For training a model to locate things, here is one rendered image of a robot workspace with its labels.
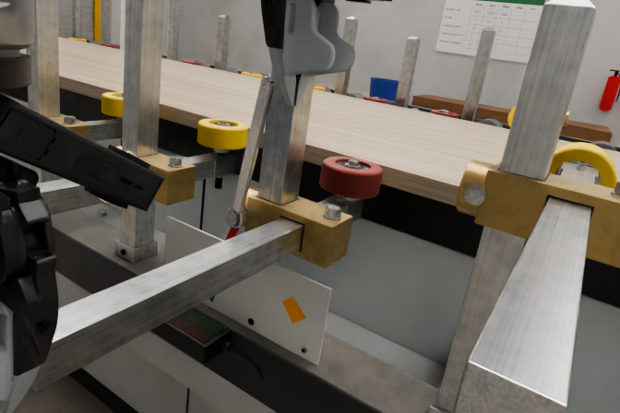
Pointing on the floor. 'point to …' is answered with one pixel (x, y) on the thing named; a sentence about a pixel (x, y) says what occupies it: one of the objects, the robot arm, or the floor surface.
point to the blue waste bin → (383, 88)
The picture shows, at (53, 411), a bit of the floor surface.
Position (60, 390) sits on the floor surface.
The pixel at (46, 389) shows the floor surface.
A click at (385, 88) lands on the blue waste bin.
